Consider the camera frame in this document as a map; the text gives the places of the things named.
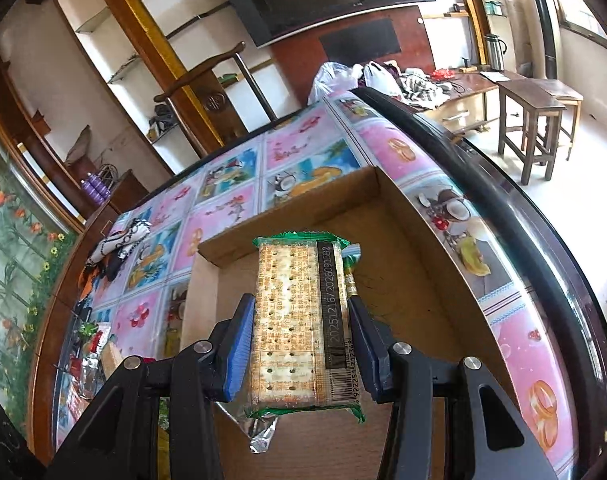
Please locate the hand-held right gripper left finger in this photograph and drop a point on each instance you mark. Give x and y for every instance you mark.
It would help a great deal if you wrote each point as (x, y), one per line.
(239, 350)

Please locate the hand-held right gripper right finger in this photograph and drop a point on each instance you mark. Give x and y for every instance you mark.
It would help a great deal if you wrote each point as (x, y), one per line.
(368, 355)

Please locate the green cracker packet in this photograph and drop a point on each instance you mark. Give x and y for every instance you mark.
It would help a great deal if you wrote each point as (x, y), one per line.
(288, 320)

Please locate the silver foil packet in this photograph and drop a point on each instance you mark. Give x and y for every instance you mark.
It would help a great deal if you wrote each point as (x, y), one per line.
(263, 435)

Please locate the cardboard box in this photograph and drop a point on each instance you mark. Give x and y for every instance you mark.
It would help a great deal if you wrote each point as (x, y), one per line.
(413, 270)

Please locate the printed fruit tablecloth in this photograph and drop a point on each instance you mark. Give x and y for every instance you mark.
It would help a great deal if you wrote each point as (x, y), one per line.
(233, 210)

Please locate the small red snack packet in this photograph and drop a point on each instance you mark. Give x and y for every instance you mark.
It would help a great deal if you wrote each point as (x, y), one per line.
(96, 345)

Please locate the green pea snack packet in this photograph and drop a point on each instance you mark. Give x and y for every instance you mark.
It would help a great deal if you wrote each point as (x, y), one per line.
(87, 329)

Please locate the black white patterned cloth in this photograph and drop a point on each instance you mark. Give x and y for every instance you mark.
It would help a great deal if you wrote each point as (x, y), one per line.
(123, 237)

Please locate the orange black cloth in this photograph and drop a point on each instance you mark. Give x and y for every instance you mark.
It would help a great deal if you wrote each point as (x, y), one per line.
(91, 280)

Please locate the brown side cabinet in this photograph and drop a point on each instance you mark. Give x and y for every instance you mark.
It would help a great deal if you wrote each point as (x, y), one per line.
(128, 195)

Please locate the round dark table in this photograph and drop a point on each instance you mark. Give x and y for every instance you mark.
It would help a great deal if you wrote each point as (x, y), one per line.
(533, 220)

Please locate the purple bottle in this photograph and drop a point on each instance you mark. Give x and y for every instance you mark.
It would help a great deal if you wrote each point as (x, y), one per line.
(91, 194)
(102, 185)

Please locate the black white bundle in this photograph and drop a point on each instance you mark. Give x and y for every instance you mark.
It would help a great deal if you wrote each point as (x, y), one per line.
(162, 121)

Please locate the wooden chair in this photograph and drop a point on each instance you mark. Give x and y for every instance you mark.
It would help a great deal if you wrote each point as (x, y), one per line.
(216, 102)

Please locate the brown hanging bag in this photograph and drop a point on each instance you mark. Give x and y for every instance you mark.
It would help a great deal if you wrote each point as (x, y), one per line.
(78, 145)

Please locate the striped cloth pile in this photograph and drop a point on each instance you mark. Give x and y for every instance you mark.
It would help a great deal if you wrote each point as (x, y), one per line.
(421, 87)

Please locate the white plastic bag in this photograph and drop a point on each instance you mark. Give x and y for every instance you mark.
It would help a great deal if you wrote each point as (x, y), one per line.
(378, 77)
(328, 80)

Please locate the dark wooden stool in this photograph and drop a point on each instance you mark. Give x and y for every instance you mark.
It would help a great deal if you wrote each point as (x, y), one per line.
(531, 95)

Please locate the metal kettle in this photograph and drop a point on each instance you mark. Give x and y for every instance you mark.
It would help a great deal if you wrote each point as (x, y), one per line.
(494, 52)

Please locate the light wooden stool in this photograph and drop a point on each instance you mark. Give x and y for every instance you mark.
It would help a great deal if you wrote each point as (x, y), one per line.
(566, 91)

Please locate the black stove pipe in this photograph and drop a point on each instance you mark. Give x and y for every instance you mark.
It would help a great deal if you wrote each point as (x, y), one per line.
(546, 35)

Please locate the flower wall poster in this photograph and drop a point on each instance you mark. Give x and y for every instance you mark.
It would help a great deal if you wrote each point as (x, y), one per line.
(13, 240)

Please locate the dark wall panel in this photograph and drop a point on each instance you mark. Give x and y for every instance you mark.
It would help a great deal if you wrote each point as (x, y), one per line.
(361, 40)

